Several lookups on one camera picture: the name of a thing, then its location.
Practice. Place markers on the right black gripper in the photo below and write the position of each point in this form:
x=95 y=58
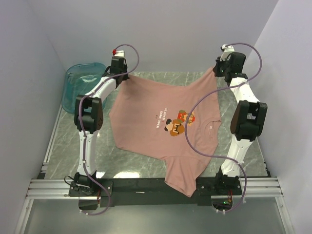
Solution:
x=216 y=68

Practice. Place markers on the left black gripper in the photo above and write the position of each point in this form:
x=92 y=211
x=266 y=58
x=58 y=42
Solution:
x=126 y=77

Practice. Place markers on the teal plastic bin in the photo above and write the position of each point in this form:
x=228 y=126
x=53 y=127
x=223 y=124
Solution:
x=79 y=80

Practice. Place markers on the pink printed t shirt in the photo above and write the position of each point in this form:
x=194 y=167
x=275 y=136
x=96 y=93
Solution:
x=176 y=124

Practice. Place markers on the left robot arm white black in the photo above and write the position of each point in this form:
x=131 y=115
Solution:
x=88 y=117

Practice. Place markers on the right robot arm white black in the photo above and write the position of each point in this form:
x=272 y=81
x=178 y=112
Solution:
x=247 y=122

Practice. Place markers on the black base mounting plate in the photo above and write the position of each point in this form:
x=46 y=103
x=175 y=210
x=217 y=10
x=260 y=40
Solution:
x=101 y=192

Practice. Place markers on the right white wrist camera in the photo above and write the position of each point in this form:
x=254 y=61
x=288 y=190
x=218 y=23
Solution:
x=226 y=51

